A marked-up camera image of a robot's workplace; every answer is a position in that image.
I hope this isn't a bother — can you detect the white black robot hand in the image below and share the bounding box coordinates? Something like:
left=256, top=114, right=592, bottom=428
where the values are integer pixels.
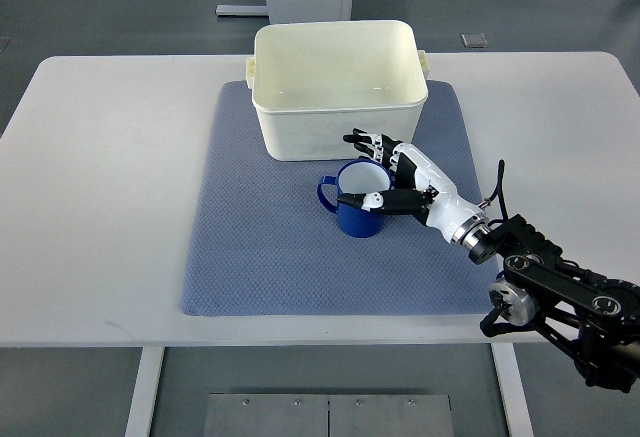
left=338, top=129, right=489, bottom=251

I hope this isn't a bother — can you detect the blue mug white inside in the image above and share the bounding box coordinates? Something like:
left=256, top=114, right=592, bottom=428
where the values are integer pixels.
left=316, top=158, right=392, bottom=238

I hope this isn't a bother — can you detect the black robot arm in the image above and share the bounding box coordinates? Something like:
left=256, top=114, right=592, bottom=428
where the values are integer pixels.
left=469, top=162, right=639, bottom=393

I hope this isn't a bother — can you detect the cream plastic box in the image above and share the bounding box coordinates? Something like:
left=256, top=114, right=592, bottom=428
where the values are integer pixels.
left=246, top=20, right=429, bottom=161

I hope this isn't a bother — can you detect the small grey floor plate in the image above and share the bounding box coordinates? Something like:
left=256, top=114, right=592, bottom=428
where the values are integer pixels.
left=460, top=33, right=489, bottom=49

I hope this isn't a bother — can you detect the blue textured mat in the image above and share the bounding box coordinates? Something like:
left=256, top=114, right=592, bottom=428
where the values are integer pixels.
left=180, top=81, right=498, bottom=317

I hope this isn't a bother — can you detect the white table leg right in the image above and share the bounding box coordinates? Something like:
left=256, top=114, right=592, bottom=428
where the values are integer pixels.
left=491, top=343, right=534, bottom=437

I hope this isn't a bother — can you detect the white table leg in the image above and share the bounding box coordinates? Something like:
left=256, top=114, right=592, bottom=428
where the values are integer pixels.
left=491, top=343, right=534, bottom=437
left=124, top=346, right=165, bottom=437

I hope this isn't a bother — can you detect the grey metal floor plate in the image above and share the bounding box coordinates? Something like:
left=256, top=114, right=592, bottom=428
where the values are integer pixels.
left=204, top=394, right=454, bottom=436

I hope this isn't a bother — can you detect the white table leg left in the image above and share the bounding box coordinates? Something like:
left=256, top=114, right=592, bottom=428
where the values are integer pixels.
left=124, top=346, right=165, bottom=437

